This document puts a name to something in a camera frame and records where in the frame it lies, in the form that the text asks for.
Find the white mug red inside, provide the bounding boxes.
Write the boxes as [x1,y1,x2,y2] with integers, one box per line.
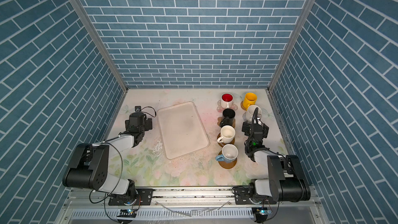
[220,93,234,109]

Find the white speckled mug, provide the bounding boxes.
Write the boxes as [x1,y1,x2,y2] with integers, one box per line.
[245,105,262,121]

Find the woven rattan coaster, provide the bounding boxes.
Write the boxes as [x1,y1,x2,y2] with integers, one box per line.
[240,101,247,111]

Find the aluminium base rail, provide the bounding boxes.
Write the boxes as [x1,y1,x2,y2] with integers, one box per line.
[64,186,321,208]

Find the brown round coaster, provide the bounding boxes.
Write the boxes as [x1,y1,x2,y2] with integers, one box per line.
[217,133,235,147]
[218,159,237,169]

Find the beige serving tray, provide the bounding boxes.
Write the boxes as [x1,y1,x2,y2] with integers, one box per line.
[157,102,209,160]

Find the black mug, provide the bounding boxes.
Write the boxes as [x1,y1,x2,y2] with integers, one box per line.
[219,108,235,128]

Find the pink flower coaster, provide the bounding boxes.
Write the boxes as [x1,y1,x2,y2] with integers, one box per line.
[217,100,238,113]

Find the plain white mug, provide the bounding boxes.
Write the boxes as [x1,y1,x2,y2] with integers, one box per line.
[217,125,236,144]

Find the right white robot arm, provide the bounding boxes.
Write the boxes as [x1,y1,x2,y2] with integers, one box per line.
[242,121,311,203]

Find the brown paw coaster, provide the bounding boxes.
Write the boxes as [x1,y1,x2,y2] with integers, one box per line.
[217,117,236,128]

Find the yellow mug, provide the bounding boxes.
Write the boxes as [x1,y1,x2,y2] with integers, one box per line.
[243,92,257,108]

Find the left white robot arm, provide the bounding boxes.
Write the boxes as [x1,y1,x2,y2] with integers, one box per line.
[62,112,152,199]

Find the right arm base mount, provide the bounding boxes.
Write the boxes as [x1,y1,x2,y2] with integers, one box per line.
[231,186,277,205]

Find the blue mug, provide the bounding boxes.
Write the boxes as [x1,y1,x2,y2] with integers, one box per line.
[215,144,238,163]

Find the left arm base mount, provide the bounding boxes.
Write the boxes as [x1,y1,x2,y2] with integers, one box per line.
[108,188,154,206]

